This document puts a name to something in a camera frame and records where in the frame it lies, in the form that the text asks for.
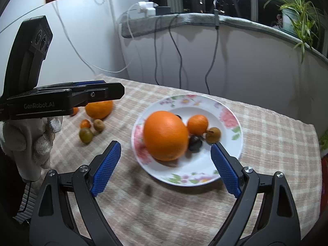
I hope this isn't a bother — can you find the smooth oval orange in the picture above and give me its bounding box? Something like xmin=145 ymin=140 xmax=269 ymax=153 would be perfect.
xmin=143 ymin=110 xmax=189 ymax=161

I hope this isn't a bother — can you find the medium mandarin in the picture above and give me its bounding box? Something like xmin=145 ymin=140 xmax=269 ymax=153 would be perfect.
xmin=187 ymin=114 xmax=208 ymax=136

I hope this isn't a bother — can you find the tiny orange kumquat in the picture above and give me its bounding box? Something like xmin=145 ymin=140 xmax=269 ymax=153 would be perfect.
xmin=80 ymin=119 xmax=91 ymax=129

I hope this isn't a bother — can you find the left gloved hand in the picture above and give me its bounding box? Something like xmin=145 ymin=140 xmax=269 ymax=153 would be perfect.
xmin=1 ymin=117 xmax=63 ymax=182

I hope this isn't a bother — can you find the lone mandarin far left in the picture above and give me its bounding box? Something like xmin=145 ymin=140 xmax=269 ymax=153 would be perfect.
xmin=71 ymin=107 xmax=79 ymax=116

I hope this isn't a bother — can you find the large rough orange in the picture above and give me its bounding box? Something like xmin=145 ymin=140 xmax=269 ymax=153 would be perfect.
xmin=85 ymin=100 xmax=113 ymax=119

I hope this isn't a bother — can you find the small brown kiwi back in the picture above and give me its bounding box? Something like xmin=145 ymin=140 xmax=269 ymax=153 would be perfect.
xmin=93 ymin=119 xmax=105 ymax=132

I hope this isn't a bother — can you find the green-brown plum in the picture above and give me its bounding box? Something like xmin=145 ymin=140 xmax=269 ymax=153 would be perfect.
xmin=79 ymin=127 xmax=94 ymax=144

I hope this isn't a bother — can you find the grey sill mat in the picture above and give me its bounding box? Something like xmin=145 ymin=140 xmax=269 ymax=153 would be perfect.
xmin=120 ymin=12 xmax=328 ymax=63

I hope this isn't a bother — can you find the white floral plate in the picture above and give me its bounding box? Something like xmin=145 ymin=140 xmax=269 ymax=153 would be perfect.
xmin=131 ymin=95 xmax=244 ymax=187

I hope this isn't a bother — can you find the pink checkered tablecloth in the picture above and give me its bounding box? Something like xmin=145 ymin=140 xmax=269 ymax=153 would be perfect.
xmin=15 ymin=73 xmax=322 ymax=246

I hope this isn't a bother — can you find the white power adapter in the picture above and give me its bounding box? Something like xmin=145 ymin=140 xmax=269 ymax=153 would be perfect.
xmin=137 ymin=1 xmax=158 ymax=17

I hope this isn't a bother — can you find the potted spider plant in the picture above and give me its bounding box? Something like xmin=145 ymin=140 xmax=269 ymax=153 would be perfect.
xmin=263 ymin=0 xmax=322 ymax=62

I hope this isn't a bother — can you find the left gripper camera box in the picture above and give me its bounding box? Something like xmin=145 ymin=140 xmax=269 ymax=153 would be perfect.
xmin=3 ymin=16 xmax=53 ymax=98

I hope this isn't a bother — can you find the white cable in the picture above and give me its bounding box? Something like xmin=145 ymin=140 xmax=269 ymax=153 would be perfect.
xmin=50 ymin=0 xmax=144 ymax=73

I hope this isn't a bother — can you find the black cable left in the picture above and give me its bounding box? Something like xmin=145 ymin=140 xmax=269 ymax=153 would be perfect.
xmin=153 ymin=16 xmax=161 ymax=86

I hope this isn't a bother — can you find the black cable right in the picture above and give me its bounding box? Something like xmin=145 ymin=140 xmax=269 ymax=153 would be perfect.
xmin=204 ymin=0 xmax=231 ymax=96

